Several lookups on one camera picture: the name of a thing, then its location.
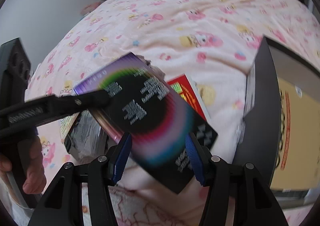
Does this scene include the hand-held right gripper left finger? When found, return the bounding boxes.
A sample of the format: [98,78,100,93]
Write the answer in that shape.
[27,132,132,226]

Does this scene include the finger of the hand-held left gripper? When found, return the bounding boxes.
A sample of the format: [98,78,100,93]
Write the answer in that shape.
[24,89,112,128]

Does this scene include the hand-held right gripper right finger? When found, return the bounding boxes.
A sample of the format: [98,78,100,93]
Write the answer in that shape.
[185,133,290,226]

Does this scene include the plastic-wrapped cartoon craft kit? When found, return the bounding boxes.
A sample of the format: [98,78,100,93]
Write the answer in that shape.
[61,111,108,162]

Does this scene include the black box with rainbow ring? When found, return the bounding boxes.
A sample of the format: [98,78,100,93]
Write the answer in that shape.
[73,52,218,194]

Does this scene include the black cardboard container box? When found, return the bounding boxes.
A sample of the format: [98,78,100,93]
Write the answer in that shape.
[235,36,320,208]

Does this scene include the person's left hand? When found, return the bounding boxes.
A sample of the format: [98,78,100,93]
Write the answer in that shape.
[0,136,47,194]

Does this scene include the red printed box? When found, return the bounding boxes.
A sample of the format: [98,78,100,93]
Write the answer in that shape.
[167,74,212,122]

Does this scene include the pink plush toy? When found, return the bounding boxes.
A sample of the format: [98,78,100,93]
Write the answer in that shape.
[80,2,101,16]

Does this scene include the pink printed blanket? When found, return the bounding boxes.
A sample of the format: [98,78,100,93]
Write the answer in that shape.
[24,0,320,226]

